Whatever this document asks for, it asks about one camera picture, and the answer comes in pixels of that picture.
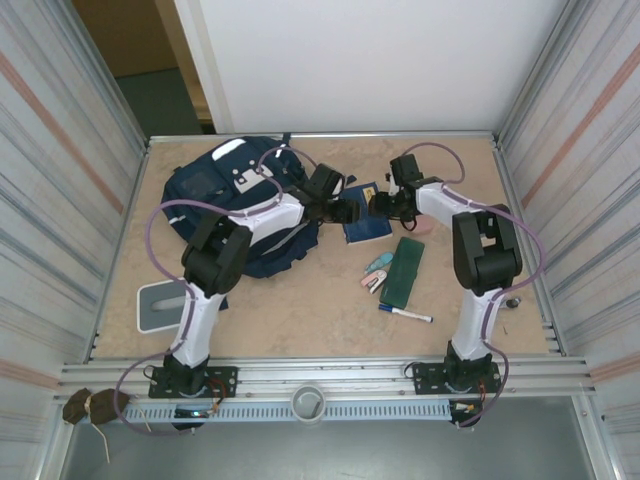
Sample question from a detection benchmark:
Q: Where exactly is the white grey plastic stand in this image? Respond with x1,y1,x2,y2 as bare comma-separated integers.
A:
136,279,194,336

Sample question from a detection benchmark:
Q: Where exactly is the grey round cup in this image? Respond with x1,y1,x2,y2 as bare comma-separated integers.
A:
291,383,327,424

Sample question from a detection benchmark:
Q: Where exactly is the thin beige string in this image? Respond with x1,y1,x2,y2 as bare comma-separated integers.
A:
91,422,112,465

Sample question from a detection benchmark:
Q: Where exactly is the blue white marker pen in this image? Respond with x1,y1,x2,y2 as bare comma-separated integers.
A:
378,303,434,324

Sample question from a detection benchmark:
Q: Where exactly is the brown wooden door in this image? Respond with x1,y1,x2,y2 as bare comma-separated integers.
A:
71,0,212,122

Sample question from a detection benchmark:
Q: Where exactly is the navy blue backpack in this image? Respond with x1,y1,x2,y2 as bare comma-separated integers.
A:
160,132,321,280

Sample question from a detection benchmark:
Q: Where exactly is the green pencil case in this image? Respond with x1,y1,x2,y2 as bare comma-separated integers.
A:
378,237,426,309

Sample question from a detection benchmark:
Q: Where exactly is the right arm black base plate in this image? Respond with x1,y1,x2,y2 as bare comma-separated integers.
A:
412,359,503,397

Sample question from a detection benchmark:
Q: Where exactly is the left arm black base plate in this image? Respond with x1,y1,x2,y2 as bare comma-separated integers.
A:
148,366,239,400

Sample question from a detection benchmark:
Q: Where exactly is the white slotted cable duct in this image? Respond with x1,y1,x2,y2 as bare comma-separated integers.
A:
122,401,454,422

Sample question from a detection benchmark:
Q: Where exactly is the thin aluminium table rail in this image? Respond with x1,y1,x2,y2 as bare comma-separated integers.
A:
147,130,501,144

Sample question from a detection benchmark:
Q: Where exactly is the pink stapler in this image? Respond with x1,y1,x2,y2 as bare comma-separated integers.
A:
360,268,389,296

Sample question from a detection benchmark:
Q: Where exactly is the brown cloth bundle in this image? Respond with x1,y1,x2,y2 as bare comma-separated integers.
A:
62,388,131,426

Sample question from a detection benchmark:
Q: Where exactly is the blue notebook yellow label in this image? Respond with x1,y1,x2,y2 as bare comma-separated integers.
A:
342,182,394,247

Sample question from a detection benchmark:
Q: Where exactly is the aluminium mounting rail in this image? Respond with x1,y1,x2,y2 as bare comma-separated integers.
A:
52,355,599,402

